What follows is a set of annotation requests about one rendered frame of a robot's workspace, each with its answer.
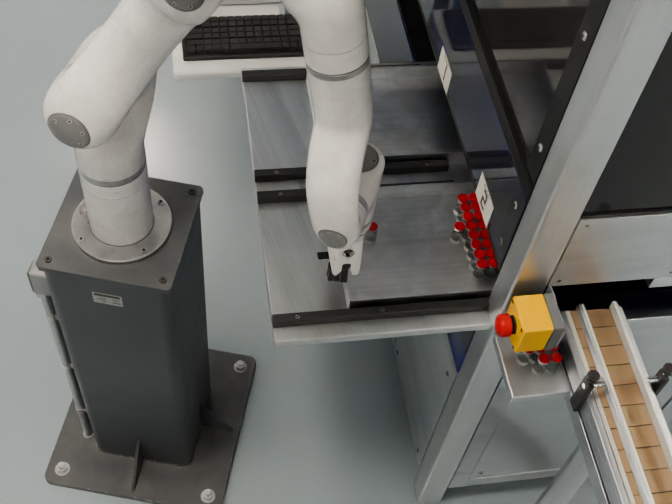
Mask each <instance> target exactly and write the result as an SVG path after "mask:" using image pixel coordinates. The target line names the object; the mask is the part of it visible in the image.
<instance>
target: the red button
mask: <svg viewBox="0 0 672 504"><path fill-rule="evenodd" d="M494 326H495V331H496V333H497V335H498V336H500V337H510V336H511V334H512V330H513V326H512V320H511V317H510V315H509V314H508V313H503V314H498V315H497V316H496V318H495V322H494Z"/></svg>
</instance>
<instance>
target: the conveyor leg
mask: <svg viewBox="0 0 672 504"><path fill-rule="evenodd" d="M588 477H589V474H588V471H587V467H586V464H585V461H584V458H583V455H582V452H581V449H580V446H579V444H578V445H577V446H576V448H575V449H574V451H573V452H572V453H571V455H570V456H569V457H568V459H567V460H566V462H565V463H564V464H563V466H562V467H561V468H560V470H559V471H558V473H557V474H556V475H555V477H554V478H553V479H552V481H551V482H550V483H549V485H548V486H547V488H546V489H545V490H544V492H543V493H542V494H541V496H540V497H539V499H538V500H537V501H536V503H535V504H567V503H568V501H569V500H570V499H571V498H572V496H573V495H574V494H575V493H576V492H577V490H578V489H579V488H580V487H581V485H582V484H583V483H584V482H585V480H586V479H587V478H588Z"/></svg>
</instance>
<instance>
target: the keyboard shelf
mask: <svg viewBox="0 0 672 504"><path fill-rule="evenodd" d="M272 14H275V15H277V14H280V12H279V7H278V3H261V4H228V5H220V6H219V7H218V8H217V9H216V11H215V12H214V13H213V14H212V15H211V16H217V17H219V16H226V17H227V16H234V17H235V16H241V15H242V16H244V15H251V16H252V15H259V16H260V15H267V16H268V15H272ZM211 16H210V17H211ZM172 61H173V75H174V78H175V79H177V80H184V79H207V78H230V77H241V69H242V68H267V67H294V66H306V65H305V58H304V56H301V57H276V58H251V59H226V60H201V61H184V60H183V52H182V41H181V42H180V43H179V44H178V46H177V47H176V48H175V49H174V50H173V51H172Z"/></svg>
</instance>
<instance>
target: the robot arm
mask: <svg viewBox="0 0 672 504"><path fill-rule="evenodd" d="M222 2H223V0H121V1H120V2H119V4H118V5H117V7H116V8H115V9H114V11H113V12H112V14H111V15H110V16H109V18H108V19H107V21H106V22H105V23H104V25H102V26H100V27H98V28H97V29H95V30H94V31H93V32H92V33H91V34H90V35H89V36H88V37H87V38H86V39H85V40H84V41H83V43H82V44H81V45H80V47H79V48H78V49H77V51H76V52H75V53H74V55H73V56H72V58H71V59H70V60H69V62H68V63H67V64H66V66H65V67H64V69H63V70H62V71H61V72H60V74H59V75H58V77H57V78H56V79H55V81H54V82H53V83H52V85H51V87H50V88H49V90H48V92H47V94H46V97H45V100H44V104H43V115H44V119H45V123H46V125H47V127H48V129H49V131H50V132H51V133H52V134H53V135H54V137H55V138H57V139H58V140H59V141H60V142H62V143H64V144H65V145H67V146H70V147H73V148H74V153H75V159H76V164H77V168H78V173H79V177H80V182H81V187H82V191H83V196H84V200H82V201H81V203H80V204H79V205H78V206H77V208H76V210H75V212H74V214H73V217H72V223H71V228H72V234H73V238H74V240H75V243H76V244H77V246H78V247H79V249H80V250H81V251H82V252H83V253H84V254H86V255H87V256H89V257H90V258H92V259H94V260H96V261H99V262H102V263H106V264H113V265H126V264H132V263H136V262H139V261H142V260H145V259H147V258H149V257H151V256H152V255H154V254H155V253H156V252H158V251H159V250H160V249H161V248H162V247H163V246H164V245H165V243H166V242H167V240H168V239H169V236H170V234H171V231H172V214H171V210H170V208H169V206H168V204H167V202H166V201H165V200H164V199H163V198H162V197H161V196H160V195H159V194H158V193H156V192H155V191H153V190H151V189H150V184H149V176H148V168H147V160H146V152H145V145H144V140H145V134H146V130H147V125H148V121H149V117H150V113H151V109H152V104H153V100H154V94H155V88H156V79H157V70H158V69H159V68H160V66H161V65H162V64H163V62H164V61H165V60H166V59H167V57H168V56H169V55H170V54H171V53H172V51H173V50H174V49H175V48H176V47H177V46H178V44H179V43H180V42H181V41H182V40H183V39H184V38H185V36H186V35H187V34H188V33H189V32H190V31H191V30H192V29H193V28H194V27H195V26H196V25H200V24H202V23H204V22H205V21H206V20H207V19H208V18H209V17H210V16H211V15H212V14H213V13H214V12H215V11H216V9H217V8H218V7H219V6H220V4H221V3H222ZM281 2H282V4H283V5H284V7H285V8H286V10H287V11H288V12H289V13H290V14H291V15H292V16H293V17H294V18H295V19H296V21H297V22H298V25H299V28H300V34H301V40H302V46H303V52H304V58H305V65H306V71H307V77H308V82H309V88H310V94H311V99H312V105H313V111H314V125H313V131H312V136H311V141H310V147H309V153H308V160H307V168H306V196H307V204H308V209H309V215H310V219H311V223H312V226H313V229H314V232H315V234H316V235H317V237H318V238H319V240H320V241H321V242H322V243H323V244H325V245H326V246H327V247H328V253H329V260H330V262H328V268H327V276H328V277H327V280H328V281H334V282H339V281H340V283H347V278H348V268H350V271H351V273H352V275H358V273H359V271H360V265H361V258H362V250H363V234H364V233H366V232H367V231H368V230H369V228H370V226H371V223H372V219H373V214H374V210H375V206H376V201H377V197H378V193H379V189H380V184H381V180H382V176H383V172H384V167H385V158H384V155H383V153H382V152H381V150H380V149H379V148H378V147H376V146H375V145H374V144H372V143H370V142H368V141H369V137H370V133H371V128H372V123H373V111H374V108H373V92H372V78H371V65H370V53H369V41H368V30H367V19H366V8H365V0H281Z"/></svg>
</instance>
